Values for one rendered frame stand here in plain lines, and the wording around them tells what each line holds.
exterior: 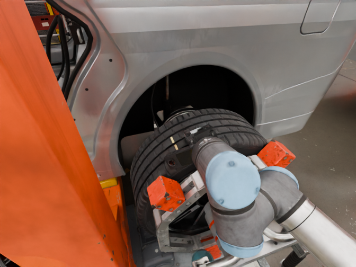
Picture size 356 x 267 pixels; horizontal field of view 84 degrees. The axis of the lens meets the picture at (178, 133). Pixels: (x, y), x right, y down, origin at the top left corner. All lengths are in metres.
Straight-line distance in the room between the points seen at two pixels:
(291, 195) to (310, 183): 1.88
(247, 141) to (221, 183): 0.40
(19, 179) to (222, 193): 0.29
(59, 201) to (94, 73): 0.55
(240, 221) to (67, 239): 0.33
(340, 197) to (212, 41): 1.97
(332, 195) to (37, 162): 2.33
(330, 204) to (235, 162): 2.01
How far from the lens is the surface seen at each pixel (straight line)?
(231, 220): 0.41
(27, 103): 0.28
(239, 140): 0.71
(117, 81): 0.84
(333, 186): 2.49
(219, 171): 0.34
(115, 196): 1.17
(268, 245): 0.74
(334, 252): 0.54
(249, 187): 0.37
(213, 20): 0.85
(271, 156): 0.75
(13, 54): 0.28
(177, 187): 0.66
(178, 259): 1.47
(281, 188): 0.51
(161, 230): 0.76
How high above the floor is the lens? 1.62
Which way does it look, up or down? 40 degrees down
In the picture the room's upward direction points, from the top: straight up
